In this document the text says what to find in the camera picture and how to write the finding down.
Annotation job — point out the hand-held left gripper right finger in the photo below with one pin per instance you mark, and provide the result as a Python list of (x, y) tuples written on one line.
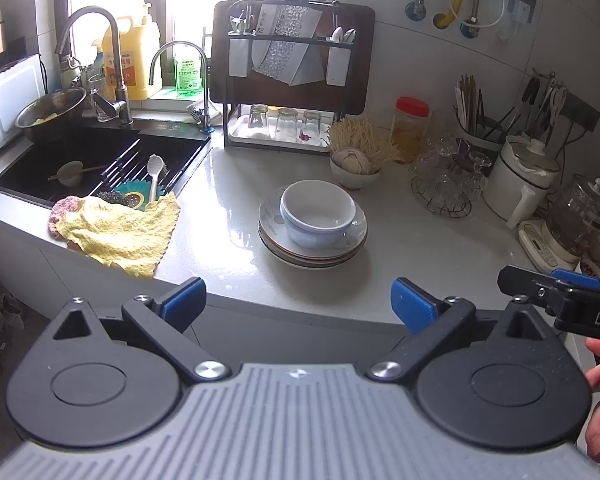
[(412, 306)]

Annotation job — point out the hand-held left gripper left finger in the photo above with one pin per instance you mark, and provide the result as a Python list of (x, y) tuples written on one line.
[(182, 301)]

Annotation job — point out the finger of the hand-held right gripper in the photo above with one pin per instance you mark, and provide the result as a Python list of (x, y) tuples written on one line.
[(580, 277), (527, 285)]

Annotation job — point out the white leaf-print plate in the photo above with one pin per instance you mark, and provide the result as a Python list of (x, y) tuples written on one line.
[(300, 259), (360, 225)]

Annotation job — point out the light blue plastic bowl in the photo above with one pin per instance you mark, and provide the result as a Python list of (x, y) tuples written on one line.
[(307, 237)]

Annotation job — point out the plain white ceramic bowl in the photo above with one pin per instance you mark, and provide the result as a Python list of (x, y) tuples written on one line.
[(320, 210)]

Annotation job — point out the white kettle base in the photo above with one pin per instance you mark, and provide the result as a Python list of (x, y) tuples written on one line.
[(545, 250)]

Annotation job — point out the glass kettle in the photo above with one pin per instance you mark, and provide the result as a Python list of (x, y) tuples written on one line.
[(577, 215)]

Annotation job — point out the yellow dish cloth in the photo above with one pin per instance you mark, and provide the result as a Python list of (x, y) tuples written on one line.
[(115, 232)]

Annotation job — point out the white electric pot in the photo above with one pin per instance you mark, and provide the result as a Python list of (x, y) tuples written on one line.
[(520, 180)]

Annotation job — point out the teal pleated scrubber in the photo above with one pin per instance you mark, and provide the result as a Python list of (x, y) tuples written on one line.
[(132, 195)]

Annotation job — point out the steel wool scrubber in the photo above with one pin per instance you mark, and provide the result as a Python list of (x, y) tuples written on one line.
[(111, 196)]

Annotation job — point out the white bowl holding garlic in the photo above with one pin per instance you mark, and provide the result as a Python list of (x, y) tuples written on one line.
[(355, 182)]

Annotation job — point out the white plastic spoon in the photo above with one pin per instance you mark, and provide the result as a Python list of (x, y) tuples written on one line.
[(155, 165)]

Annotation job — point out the cluster of glass cups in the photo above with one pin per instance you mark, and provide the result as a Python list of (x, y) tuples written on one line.
[(447, 170)]

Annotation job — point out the black roll-up sink rack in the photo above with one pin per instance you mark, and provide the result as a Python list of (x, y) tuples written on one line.
[(125, 165)]

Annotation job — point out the pink knitted cloth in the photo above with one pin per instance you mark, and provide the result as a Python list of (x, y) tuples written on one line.
[(62, 210)]

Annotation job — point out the garlic bulb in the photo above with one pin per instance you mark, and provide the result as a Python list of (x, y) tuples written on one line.
[(352, 162)]

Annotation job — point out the wooden ladle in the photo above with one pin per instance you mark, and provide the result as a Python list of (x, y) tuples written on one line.
[(70, 172)]

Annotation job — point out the bundle of dried noodles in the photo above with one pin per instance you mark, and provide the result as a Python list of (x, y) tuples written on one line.
[(367, 140)]

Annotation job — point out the white drip tray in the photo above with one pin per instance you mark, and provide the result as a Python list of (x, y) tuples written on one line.
[(240, 135)]

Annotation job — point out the red-lidded plastic jar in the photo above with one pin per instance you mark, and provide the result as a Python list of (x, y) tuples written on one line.
[(410, 130)]

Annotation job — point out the hanging scissors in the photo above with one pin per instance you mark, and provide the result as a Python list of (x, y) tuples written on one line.
[(556, 102)]

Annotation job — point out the crumpled grey bag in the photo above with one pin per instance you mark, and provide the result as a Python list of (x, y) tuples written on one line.
[(2, 320)]

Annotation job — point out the dark metal dish rack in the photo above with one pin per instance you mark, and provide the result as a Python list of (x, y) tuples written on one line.
[(226, 120)]

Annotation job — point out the black hanging utensil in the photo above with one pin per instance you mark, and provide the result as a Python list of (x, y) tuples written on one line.
[(530, 95)]

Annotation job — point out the small steel faucet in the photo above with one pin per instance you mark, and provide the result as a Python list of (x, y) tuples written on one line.
[(206, 110)]

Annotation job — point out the bundle of chopsticks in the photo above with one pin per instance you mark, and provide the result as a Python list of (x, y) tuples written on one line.
[(467, 100)]

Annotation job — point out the clear drinking glass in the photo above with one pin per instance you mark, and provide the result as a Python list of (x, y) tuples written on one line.
[(286, 125), (258, 116), (311, 125)]

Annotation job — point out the black kitchen sink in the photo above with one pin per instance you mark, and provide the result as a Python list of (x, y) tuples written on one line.
[(40, 160)]

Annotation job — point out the tall steel faucet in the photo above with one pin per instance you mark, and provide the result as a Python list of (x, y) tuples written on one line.
[(120, 85)]

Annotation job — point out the green liquid bottle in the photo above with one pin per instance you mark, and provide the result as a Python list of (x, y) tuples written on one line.
[(187, 72)]

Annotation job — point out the stainless steel bowl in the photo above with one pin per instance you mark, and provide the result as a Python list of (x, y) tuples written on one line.
[(50, 110)]

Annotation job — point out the yellow detergent jug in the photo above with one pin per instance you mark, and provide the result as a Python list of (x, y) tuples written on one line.
[(137, 70)]

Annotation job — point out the white utensil cup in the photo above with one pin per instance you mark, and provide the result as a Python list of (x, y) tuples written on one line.
[(339, 67), (239, 60)]

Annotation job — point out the dark brown cutting board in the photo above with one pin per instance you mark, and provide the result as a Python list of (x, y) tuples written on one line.
[(362, 60)]

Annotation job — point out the white microwave oven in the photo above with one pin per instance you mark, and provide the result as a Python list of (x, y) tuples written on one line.
[(5, 105)]

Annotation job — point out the hammered steel cleaver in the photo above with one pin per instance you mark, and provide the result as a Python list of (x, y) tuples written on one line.
[(290, 50)]

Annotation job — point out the labelled steel cleaver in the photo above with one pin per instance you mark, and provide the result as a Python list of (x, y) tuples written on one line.
[(265, 35)]

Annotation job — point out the window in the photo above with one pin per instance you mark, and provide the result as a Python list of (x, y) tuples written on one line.
[(190, 0)]

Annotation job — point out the black wall hook rail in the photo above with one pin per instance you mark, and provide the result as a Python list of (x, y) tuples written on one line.
[(582, 112)]

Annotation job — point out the wall outlet with plug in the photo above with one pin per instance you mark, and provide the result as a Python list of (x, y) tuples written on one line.
[(520, 10)]

